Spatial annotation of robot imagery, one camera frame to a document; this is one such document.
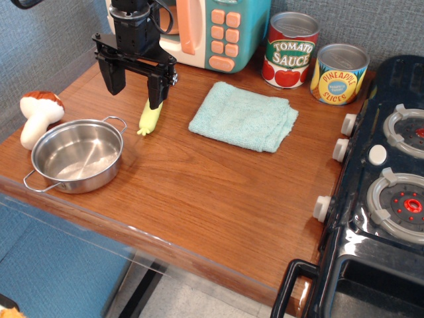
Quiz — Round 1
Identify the toy microwave teal and cream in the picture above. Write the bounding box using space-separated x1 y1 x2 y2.
160 0 270 74

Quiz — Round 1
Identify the black toy stove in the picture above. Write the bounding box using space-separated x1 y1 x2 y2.
272 55 423 317

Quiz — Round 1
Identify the stainless steel pot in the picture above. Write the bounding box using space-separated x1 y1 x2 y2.
23 116 127 194

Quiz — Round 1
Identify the spoon with yellow corn handle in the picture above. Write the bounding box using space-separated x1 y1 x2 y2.
137 99 163 136

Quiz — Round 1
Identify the tomato sauce can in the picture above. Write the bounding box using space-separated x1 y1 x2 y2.
262 11 320 88

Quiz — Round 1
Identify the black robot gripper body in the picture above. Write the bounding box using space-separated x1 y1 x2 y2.
93 1 178 85

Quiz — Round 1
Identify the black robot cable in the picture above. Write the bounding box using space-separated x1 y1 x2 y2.
147 0 175 36

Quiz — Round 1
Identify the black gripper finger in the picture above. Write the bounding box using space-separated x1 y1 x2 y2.
98 60 126 95
148 74 170 109

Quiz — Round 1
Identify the orange plush object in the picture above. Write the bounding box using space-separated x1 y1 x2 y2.
0 307 26 318

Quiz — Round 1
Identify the light blue folded towel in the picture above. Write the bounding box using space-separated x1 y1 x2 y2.
188 81 299 153

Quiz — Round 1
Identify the plush mushroom toy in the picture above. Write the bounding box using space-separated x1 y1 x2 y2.
20 91 65 150

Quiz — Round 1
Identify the pineapple slices can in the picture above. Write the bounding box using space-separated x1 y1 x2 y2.
310 43 370 105

